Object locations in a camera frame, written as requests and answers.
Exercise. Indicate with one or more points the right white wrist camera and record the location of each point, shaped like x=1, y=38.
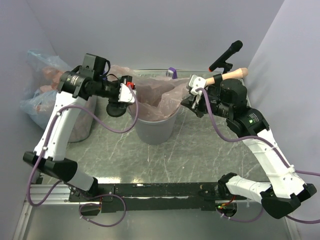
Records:
x=195, y=82

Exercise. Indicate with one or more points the grey plastic trash bin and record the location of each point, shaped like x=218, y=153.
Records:
x=156, y=132

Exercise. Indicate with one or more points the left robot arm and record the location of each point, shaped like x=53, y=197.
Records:
x=74, y=89

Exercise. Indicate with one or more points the blue bag of pink bags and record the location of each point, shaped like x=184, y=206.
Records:
x=41, y=94

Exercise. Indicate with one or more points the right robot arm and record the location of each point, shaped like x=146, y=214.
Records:
x=285, y=190

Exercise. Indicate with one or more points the pink plastic trash bag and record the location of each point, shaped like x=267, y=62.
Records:
x=158, y=96

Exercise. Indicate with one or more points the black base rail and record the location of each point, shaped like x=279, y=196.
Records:
x=154, y=196

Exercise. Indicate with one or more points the black microphone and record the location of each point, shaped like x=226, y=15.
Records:
x=234, y=48

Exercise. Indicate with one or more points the beige microphone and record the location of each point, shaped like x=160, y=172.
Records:
x=240, y=73

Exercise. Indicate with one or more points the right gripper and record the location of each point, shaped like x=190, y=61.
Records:
x=191, y=102

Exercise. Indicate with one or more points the purple metronome box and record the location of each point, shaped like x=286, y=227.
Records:
x=171, y=73

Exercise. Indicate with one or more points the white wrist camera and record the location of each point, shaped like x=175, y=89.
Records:
x=195, y=82
x=125, y=94

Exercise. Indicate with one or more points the aluminium frame rail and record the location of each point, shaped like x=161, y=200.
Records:
x=58, y=196

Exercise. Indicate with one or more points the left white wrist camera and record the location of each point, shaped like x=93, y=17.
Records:
x=125, y=94

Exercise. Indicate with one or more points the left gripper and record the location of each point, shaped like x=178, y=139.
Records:
x=122, y=79

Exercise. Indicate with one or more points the black microphone stand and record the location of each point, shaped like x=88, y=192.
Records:
x=226, y=67

